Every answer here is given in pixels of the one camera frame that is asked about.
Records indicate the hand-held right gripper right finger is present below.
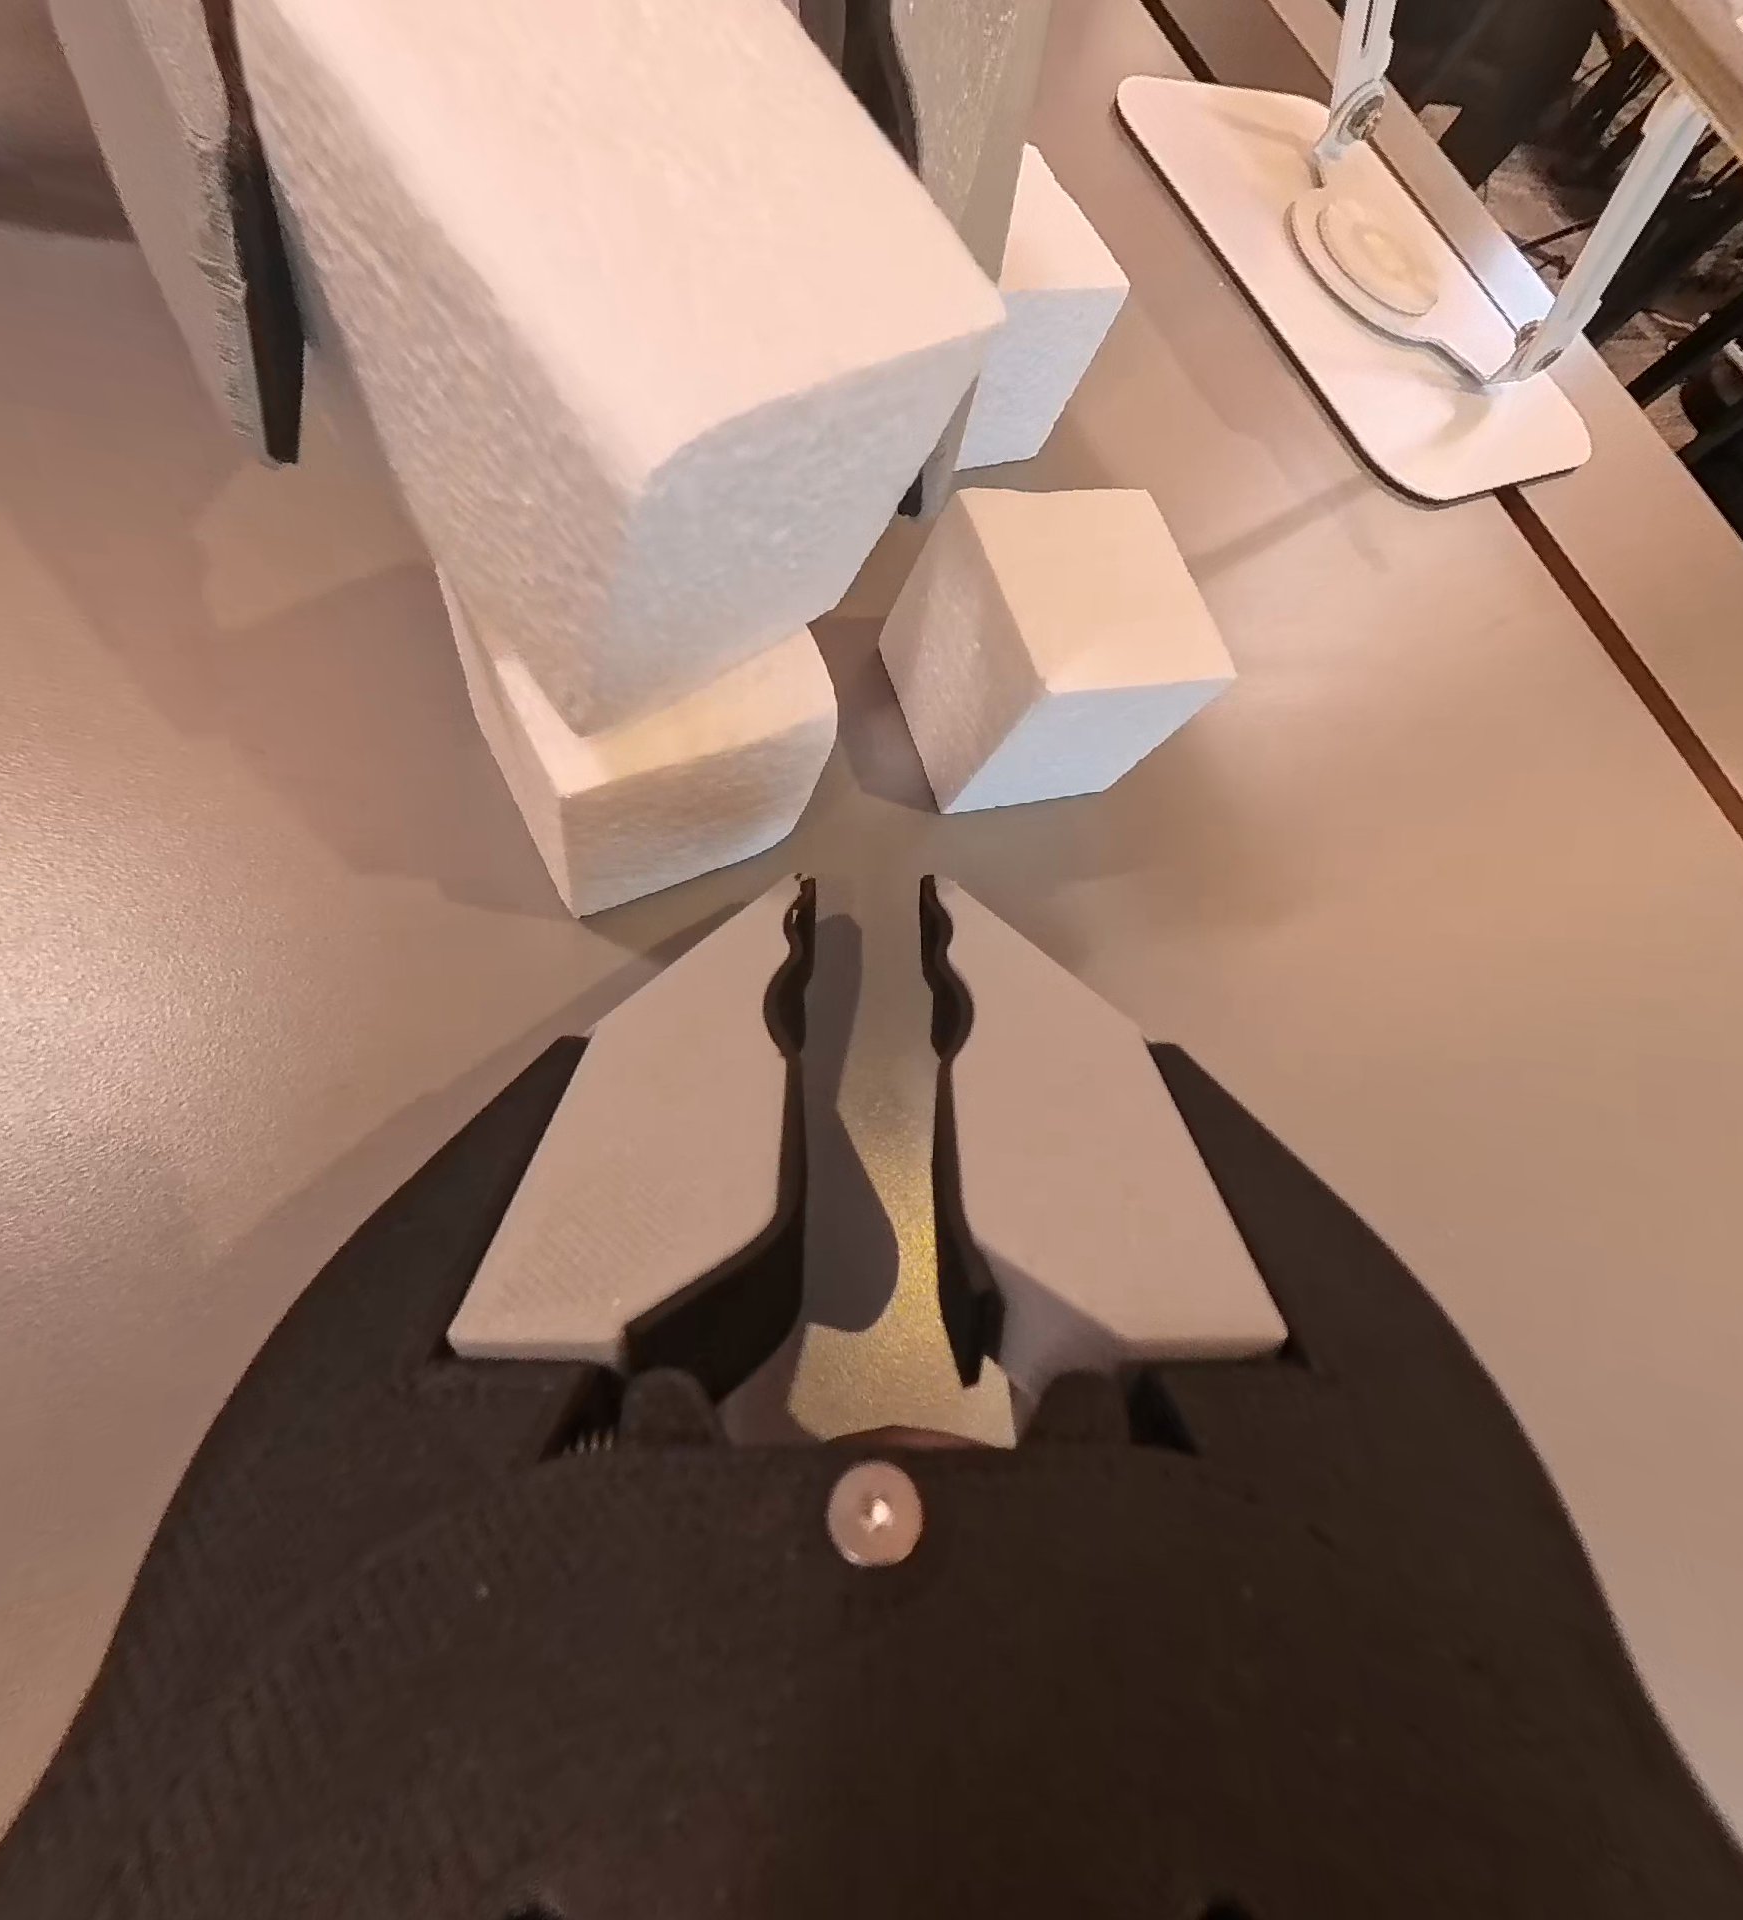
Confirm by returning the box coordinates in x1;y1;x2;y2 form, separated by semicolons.
915;878;1290;1389

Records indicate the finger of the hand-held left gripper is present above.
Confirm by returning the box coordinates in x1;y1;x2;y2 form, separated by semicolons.
842;0;1057;519
53;0;308;468

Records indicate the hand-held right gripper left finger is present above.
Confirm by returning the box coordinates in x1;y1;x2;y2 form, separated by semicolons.
448;878;824;1412

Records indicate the white hard foam cube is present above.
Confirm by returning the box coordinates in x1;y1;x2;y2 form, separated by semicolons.
445;571;838;919
233;0;1009;737
880;486;1237;816
947;145;1131;473

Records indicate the white wooden document stand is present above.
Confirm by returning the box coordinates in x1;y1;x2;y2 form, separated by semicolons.
1114;0;1743;505

